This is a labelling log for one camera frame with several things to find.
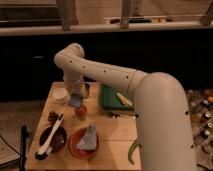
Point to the green plastic tray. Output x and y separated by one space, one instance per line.
109 100

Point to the yellow corn cob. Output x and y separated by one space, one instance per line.
123 99

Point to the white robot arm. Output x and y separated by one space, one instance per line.
163 118

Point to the white paper cup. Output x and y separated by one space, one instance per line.
60 95

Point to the orange tomato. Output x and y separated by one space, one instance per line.
81 112

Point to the grey folded cloth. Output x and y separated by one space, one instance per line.
89 139

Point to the blue sponge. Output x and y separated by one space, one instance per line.
75 100

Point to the dark red bowl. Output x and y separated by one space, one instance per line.
58 141

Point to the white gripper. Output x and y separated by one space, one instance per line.
77 88

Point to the brown dried food piece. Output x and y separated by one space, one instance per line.
52 117

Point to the orange plate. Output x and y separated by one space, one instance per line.
72 146

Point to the small metal cup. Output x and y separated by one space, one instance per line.
87 90

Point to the green chili pepper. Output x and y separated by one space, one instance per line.
131 150

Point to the black stand post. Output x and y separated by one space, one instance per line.
23 143

